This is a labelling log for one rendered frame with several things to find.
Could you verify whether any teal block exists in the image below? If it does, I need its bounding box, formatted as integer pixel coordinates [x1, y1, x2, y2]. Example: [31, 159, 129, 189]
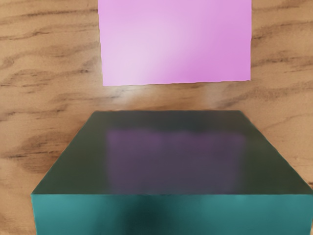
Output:
[30, 110, 313, 235]

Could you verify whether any pink block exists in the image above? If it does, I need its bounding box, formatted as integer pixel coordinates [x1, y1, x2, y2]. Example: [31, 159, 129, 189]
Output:
[97, 0, 252, 87]

